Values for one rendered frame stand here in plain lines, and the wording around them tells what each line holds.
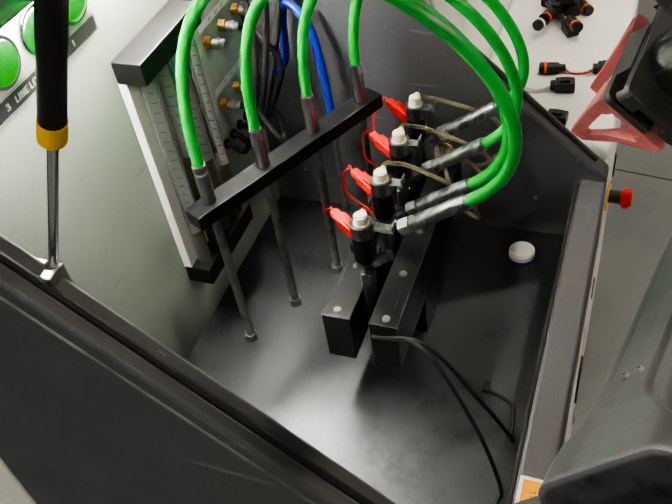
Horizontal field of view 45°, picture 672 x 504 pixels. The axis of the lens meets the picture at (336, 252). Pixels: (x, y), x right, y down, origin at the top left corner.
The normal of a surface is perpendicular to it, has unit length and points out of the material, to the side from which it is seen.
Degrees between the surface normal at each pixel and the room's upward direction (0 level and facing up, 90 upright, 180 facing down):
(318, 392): 0
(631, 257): 0
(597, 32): 0
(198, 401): 43
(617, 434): 52
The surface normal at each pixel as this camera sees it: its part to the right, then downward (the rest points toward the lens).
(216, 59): 0.94, 0.15
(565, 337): -0.12, -0.70
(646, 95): 0.42, -0.18
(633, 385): -0.70, -0.71
